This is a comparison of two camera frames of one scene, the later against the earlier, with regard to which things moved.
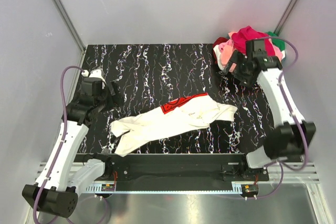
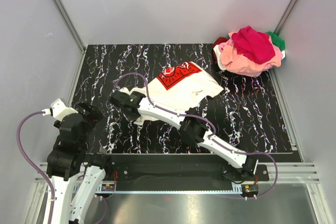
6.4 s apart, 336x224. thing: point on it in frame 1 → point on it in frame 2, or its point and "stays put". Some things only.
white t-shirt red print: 189,113 → 178,87
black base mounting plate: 189,167 stays put
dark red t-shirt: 218,41 stays put
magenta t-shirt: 247,33 stays put
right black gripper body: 241,73 → 130,119
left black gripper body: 102,101 → 91,119
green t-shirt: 280,43 stays put
